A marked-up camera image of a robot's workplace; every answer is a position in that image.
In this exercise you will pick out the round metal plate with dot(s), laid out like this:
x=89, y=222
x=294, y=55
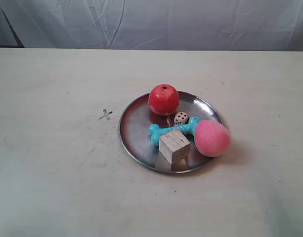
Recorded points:
x=134, y=136

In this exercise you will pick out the turquoise bone toy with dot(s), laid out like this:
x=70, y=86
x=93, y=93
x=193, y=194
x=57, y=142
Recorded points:
x=156, y=132

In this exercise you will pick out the red apple toy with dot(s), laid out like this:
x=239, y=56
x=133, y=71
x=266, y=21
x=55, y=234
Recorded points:
x=163, y=100

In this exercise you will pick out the white dotted die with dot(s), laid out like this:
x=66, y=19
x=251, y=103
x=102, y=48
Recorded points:
x=181, y=118

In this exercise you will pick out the grey wooden cube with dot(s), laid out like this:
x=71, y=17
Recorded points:
x=174, y=146

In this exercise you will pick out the black cross mark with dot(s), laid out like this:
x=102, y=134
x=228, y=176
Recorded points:
x=106, y=115

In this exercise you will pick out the pink peach toy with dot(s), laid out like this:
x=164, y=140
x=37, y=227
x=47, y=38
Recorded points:
x=211, y=138

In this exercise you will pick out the white backdrop cloth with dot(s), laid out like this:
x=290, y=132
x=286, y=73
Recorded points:
x=275, y=25

